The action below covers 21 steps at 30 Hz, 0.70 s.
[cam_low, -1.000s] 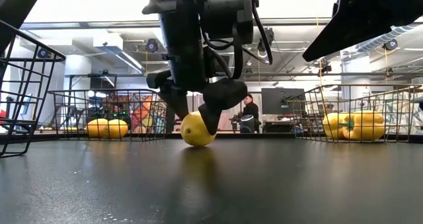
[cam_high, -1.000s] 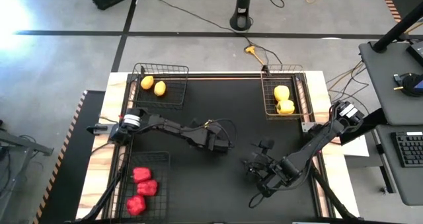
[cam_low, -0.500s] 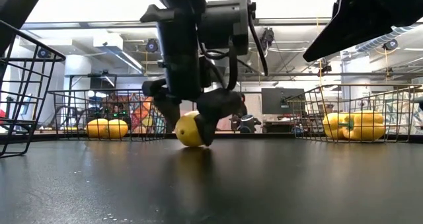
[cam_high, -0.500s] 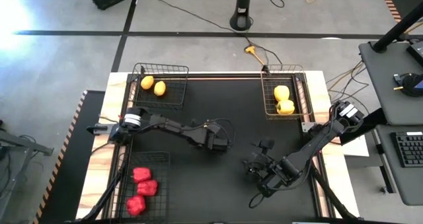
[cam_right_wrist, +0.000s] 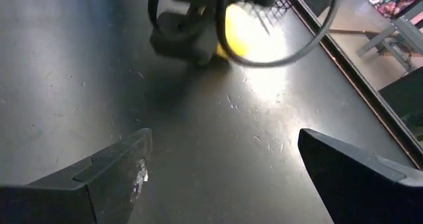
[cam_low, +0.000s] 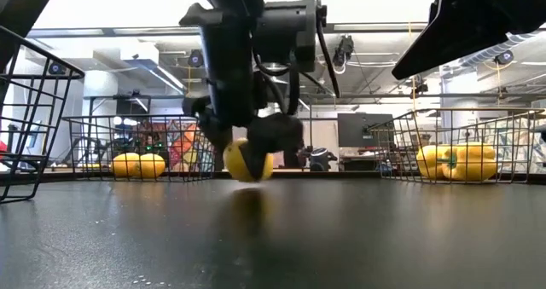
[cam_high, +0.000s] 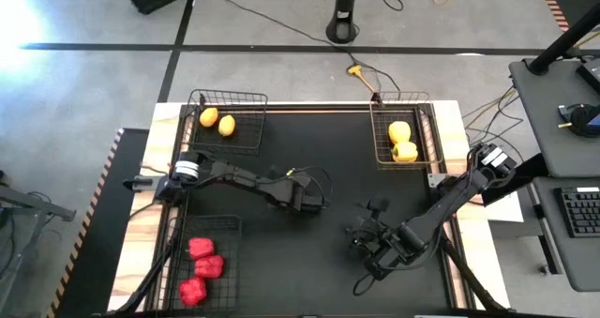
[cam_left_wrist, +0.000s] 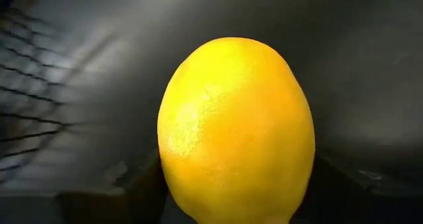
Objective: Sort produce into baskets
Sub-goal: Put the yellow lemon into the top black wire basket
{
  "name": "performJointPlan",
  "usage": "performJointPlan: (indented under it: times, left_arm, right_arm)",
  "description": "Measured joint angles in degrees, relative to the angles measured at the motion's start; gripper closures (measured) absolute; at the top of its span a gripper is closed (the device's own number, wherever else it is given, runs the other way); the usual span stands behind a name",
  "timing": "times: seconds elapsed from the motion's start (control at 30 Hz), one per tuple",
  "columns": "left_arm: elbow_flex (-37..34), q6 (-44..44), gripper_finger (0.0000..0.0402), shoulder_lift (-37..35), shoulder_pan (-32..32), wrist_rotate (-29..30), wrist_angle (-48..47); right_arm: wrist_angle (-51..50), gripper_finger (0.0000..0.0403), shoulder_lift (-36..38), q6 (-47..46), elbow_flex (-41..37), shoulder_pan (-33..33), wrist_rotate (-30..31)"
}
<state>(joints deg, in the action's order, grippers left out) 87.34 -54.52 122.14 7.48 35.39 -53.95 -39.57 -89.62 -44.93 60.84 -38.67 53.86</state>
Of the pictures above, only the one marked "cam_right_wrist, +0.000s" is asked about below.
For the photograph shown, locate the grey metal table frame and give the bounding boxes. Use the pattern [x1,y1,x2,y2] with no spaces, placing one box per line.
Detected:
[355,4,423,73]

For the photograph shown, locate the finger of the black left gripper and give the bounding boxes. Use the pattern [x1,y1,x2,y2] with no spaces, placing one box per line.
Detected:
[249,4,272,36]
[149,11,221,67]

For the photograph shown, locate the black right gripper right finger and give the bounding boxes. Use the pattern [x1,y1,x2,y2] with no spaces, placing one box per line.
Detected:
[297,128,423,224]

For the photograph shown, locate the black mesh crate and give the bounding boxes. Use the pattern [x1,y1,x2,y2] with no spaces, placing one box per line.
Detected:
[378,67,423,142]

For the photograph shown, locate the black table mat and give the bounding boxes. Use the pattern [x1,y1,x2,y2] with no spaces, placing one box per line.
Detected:
[0,0,417,224]

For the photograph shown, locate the black wire basket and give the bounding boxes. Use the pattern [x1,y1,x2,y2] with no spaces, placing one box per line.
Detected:
[272,0,300,19]

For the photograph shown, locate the yellow lemon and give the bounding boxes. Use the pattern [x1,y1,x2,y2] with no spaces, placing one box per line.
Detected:
[216,4,265,59]

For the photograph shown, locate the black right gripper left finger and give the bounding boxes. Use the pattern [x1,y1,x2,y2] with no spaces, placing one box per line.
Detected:
[0,128,153,224]

